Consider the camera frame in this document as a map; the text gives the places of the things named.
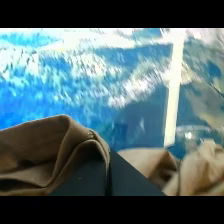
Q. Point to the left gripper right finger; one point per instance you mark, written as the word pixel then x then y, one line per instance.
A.
pixel 128 180

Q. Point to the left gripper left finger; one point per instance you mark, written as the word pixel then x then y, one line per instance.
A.
pixel 87 181

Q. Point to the brown shirt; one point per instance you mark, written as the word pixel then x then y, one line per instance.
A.
pixel 43 153

